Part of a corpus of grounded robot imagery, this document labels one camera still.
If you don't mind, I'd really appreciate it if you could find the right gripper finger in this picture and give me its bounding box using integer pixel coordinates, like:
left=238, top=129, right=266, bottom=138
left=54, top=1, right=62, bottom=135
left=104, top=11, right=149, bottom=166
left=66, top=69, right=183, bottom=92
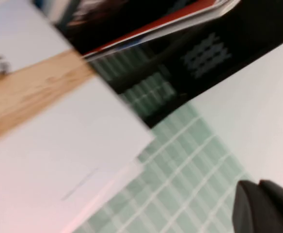
left=232, top=179, right=283, bottom=233

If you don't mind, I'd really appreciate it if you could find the white AgileX robot brochure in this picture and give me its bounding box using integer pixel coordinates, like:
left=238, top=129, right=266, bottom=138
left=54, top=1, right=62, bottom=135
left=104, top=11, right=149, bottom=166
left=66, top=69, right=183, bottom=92
left=0, top=0, right=156, bottom=233

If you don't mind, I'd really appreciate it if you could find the black plastic book holder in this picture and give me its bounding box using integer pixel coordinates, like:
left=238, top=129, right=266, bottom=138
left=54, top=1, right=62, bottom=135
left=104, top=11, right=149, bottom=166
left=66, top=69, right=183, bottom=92
left=54, top=0, right=283, bottom=129

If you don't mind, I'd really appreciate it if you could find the HEEC show catalogue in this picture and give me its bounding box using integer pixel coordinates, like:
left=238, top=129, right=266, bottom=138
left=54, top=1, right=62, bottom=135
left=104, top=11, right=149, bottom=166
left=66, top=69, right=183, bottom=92
left=59, top=159, right=144, bottom=233

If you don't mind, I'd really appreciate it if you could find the red cover booklet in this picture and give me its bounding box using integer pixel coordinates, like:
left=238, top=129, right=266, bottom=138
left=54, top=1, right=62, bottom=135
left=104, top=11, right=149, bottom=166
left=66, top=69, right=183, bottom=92
left=82, top=0, right=241, bottom=60

